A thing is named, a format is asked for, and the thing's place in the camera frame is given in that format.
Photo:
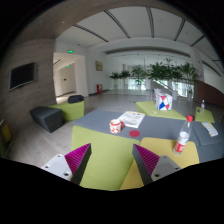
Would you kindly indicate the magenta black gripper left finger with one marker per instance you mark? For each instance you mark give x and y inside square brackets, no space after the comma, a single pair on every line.
[71,166]

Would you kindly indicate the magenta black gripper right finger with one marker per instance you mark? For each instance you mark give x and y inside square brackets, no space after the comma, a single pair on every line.
[151,166]

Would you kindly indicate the clear plastic water bottle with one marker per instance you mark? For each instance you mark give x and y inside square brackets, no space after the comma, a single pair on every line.
[184,136]

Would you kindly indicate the small distant water bottle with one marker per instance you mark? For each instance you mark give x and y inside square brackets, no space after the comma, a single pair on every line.
[202,108]

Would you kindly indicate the red round coaster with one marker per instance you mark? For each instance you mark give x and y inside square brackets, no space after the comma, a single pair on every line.
[134,133]

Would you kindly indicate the grey green modular sofa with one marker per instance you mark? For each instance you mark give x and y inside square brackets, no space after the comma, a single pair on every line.
[112,166]

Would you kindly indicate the open magazine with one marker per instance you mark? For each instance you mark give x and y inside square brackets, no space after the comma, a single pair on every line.
[132,119]

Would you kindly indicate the dark grey ottoman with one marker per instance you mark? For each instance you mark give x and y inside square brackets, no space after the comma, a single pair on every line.
[48,118]

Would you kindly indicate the green ottoman block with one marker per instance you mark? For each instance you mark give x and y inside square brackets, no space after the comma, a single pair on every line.
[70,111]

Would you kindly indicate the red white patterned mug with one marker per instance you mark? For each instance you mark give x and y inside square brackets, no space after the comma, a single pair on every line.
[116,126]

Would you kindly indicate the green table block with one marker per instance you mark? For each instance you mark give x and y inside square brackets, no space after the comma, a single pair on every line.
[148,108]

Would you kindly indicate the white red blue geometric box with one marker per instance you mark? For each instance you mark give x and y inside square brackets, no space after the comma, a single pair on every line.
[163,102]

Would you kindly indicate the white booklet on sofa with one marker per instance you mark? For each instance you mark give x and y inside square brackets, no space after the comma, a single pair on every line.
[212,131]

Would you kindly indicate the yellow chair at left edge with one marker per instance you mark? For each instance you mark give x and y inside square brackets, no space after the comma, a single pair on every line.
[5,139]

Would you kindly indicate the red fire extinguisher box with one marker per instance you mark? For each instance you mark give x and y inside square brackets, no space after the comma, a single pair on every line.
[99,88]

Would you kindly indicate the potted plant centre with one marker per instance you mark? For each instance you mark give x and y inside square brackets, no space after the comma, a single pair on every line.
[139,74]

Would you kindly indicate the potted plant far left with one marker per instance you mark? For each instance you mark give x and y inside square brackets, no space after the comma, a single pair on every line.
[115,76]

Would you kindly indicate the large potted plant group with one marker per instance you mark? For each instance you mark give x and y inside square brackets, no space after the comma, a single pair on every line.
[168,71]

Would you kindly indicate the wall mounted black television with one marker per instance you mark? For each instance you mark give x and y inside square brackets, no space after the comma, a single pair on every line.
[22,75]

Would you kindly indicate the framed wall picture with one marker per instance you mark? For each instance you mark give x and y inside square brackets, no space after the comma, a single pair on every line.
[99,66]

